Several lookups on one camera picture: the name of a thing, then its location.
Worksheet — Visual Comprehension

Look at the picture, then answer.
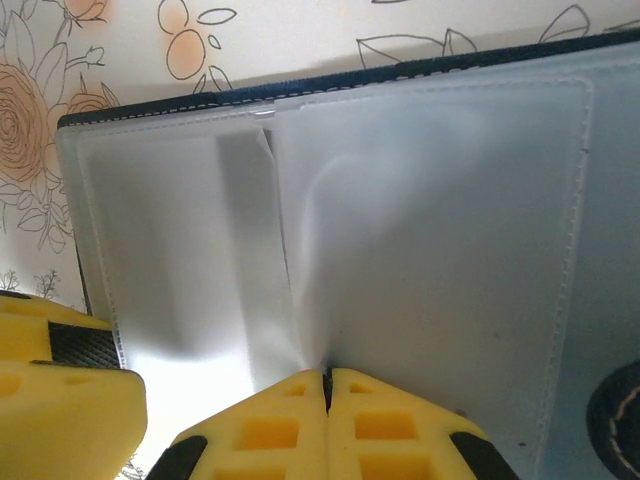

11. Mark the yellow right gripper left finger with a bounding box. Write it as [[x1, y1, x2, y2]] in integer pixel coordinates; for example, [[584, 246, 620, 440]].
[[144, 368, 329, 480]]

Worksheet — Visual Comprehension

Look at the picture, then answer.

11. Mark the dark blue leather card holder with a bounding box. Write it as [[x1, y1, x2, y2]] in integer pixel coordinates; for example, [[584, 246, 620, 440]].
[[56, 29, 640, 480]]

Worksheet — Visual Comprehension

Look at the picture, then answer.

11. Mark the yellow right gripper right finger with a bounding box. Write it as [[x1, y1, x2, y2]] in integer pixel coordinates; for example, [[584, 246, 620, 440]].
[[326, 367, 522, 480]]

